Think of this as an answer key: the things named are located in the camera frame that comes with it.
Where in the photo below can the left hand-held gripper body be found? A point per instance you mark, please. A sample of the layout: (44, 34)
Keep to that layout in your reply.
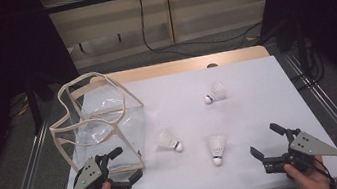
(89, 175)

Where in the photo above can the dark round table grommet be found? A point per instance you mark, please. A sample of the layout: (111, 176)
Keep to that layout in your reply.
(212, 65)

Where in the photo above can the white plastic shuttlecock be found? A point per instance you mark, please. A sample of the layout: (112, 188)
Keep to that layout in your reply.
(216, 93)
(216, 148)
(168, 140)

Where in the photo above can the light wooden cabinet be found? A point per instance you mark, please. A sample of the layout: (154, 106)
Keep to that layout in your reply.
(210, 4)

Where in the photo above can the person's right hand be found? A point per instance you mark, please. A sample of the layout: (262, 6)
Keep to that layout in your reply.
(311, 182)

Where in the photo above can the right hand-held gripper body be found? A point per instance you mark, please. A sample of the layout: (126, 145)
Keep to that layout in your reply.
(309, 145)

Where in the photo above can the clear plastic bag beige trim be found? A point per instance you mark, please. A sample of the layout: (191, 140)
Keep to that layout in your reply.
(111, 133)

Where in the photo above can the black metal stand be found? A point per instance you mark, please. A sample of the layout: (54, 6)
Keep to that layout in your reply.
(34, 107)

